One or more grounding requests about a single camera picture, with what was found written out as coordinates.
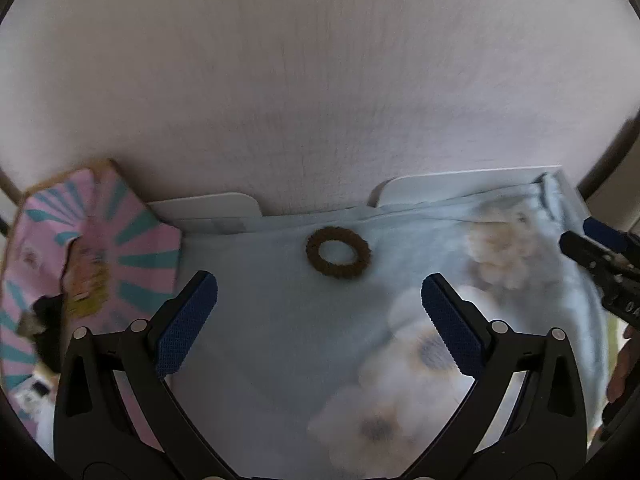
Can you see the white plastic board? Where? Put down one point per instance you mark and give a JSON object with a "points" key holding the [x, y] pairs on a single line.
{"points": [[205, 210], [465, 185]]}

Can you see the light blue floral cloth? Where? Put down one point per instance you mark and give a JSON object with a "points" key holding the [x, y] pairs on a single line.
{"points": [[280, 340]]}

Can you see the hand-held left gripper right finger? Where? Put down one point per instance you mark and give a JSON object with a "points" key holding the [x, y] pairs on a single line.
{"points": [[452, 325]]}

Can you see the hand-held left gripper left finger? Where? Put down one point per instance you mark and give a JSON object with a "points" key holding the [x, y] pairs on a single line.
{"points": [[187, 325]]}

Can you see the person's right hand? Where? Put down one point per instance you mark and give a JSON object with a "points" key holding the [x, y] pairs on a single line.
{"points": [[622, 370]]}

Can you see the black fuzzy item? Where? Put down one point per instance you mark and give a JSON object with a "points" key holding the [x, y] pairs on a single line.
{"points": [[45, 325]]}

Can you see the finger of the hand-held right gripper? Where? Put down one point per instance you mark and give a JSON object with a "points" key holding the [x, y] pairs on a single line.
{"points": [[582, 250], [602, 230]]}

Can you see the cardboard box with pink lining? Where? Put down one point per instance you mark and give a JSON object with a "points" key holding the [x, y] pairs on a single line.
{"points": [[100, 240]]}

